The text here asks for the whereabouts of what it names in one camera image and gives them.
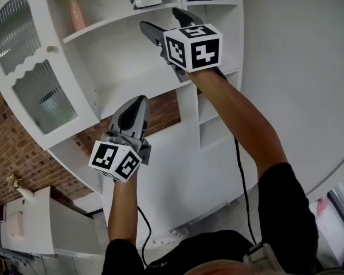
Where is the person's black shirt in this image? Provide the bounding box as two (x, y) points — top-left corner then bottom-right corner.
(101, 162), (319, 275)

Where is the white shelf unit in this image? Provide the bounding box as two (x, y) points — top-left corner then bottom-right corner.
(0, 0), (245, 250)

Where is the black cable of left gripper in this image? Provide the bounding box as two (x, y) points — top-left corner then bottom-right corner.
(136, 206), (153, 268)

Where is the white ribbed glass cabinet door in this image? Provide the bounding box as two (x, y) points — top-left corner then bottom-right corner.
(0, 0), (100, 151)

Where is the pink vase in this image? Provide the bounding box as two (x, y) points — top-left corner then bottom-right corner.
(69, 0), (87, 32)

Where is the low white cabinet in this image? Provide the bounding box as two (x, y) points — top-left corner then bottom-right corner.
(0, 186), (56, 256)

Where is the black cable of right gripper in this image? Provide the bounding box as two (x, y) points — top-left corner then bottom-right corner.
(233, 136), (258, 246)

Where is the beige strapped device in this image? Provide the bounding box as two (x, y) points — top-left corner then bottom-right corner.
(243, 241), (277, 270)

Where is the person's left forearm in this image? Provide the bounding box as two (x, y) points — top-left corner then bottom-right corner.
(107, 169), (139, 245)

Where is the white vase with flowers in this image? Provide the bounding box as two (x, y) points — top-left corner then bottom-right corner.
(6, 174), (36, 203)

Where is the person's right forearm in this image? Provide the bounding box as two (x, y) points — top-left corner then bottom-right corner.
(188, 68), (289, 180)

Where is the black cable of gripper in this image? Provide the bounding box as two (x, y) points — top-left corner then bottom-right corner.
(233, 136), (258, 246)
(136, 206), (153, 268)

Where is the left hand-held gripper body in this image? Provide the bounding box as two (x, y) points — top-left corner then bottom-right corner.
(88, 129), (152, 183)

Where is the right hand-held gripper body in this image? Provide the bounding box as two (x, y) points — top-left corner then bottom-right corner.
(156, 23), (227, 83)

